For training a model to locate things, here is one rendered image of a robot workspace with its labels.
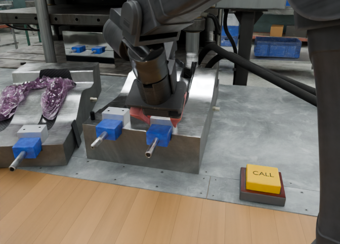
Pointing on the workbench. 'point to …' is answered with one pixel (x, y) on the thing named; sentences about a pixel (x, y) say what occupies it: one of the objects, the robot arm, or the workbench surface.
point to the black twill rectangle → (76, 133)
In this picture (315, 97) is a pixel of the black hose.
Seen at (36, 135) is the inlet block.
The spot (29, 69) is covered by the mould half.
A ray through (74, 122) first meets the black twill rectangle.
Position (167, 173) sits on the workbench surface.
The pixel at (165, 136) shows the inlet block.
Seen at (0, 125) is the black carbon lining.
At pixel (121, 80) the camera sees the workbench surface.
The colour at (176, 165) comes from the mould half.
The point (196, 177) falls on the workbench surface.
